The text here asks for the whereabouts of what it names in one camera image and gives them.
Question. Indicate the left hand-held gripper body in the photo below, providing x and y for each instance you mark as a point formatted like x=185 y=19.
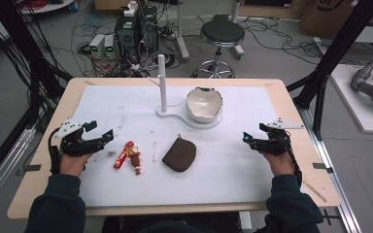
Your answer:
x=73 y=144

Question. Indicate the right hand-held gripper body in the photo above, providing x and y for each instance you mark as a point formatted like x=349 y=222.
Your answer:
x=277 y=142

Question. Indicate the person's left hand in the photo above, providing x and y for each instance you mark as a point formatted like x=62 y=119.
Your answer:
x=73 y=164

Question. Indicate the person's right hand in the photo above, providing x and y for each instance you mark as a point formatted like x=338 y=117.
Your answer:
x=281 y=163

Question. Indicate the red candy bar packet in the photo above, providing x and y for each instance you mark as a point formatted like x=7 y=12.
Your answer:
x=123 y=156

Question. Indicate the small brown wrapped candy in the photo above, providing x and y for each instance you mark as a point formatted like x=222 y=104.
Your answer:
x=135 y=160

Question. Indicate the broken white bowl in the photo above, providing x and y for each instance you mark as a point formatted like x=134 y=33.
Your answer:
x=204 y=103

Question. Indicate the white table mat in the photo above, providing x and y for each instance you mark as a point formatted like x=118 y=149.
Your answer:
x=207 y=181

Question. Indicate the brown zip pouch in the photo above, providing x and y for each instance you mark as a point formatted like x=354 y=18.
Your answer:
x=179 y=155

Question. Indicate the grey power supply unit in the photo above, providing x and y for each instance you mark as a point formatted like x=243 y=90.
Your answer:
x=96 y=45
x=110 y=46

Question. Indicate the white platform board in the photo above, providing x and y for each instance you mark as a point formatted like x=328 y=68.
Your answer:
x=359 y=110

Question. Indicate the black computer tower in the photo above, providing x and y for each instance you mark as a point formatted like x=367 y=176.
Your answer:
x=127 y=37
x=149 y=27

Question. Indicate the black round stool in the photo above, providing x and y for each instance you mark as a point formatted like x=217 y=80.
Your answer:
x=221 y=34

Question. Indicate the person's dark torso clothing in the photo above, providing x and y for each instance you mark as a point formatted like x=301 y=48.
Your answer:
x=181 y=225

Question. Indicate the white power strip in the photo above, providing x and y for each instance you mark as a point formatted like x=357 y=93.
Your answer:
x=131 y=9

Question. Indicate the white desk leg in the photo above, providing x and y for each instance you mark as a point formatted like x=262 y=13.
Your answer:
x=182 y=32

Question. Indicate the cardboard box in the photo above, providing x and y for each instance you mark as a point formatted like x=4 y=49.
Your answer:
x=323 y=17

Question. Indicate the aluminium rail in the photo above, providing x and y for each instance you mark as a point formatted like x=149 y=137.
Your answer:
x=333 y=181
x=3 y=168

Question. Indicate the white stand with post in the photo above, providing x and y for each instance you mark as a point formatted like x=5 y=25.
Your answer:
x=163 y=84

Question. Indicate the black metal frame post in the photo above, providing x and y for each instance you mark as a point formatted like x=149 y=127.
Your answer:
x=26 y=48
x=336 y=48

